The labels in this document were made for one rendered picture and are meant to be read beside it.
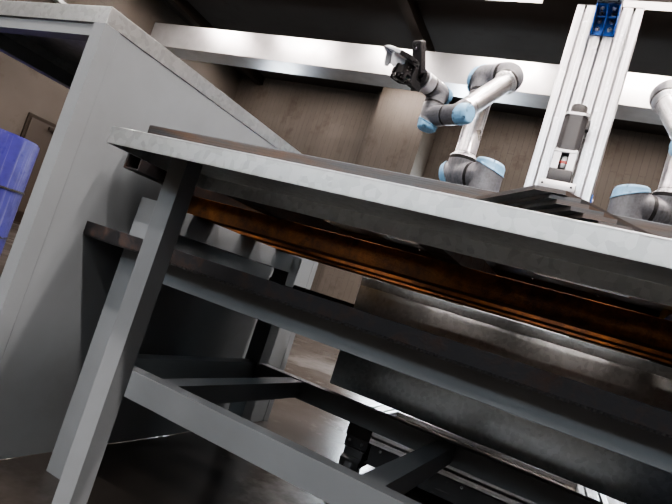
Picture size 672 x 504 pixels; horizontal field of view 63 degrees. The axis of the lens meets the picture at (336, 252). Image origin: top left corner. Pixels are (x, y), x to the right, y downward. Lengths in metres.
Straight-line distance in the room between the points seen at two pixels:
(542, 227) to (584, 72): 1.87
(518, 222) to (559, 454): 1.17
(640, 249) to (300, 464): 0.72
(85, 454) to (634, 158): 13.09
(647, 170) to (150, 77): 12.62
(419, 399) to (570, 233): 1.23
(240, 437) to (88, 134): 0.75
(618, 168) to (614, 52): 11.04
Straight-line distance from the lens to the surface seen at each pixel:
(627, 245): 0.64
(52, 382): 1.51
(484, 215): 0.66
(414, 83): 2.06
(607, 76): 2.48
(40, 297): 1.40
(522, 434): 1.75
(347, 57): 11.44
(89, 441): 1.09
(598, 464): 1.74
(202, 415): 1.21
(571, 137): 2.28
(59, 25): 1.53
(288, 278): 1.89
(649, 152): 13.69
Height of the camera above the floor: 0.59
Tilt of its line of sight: 4 degrees up
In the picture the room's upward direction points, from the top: 18 degrees clockwise
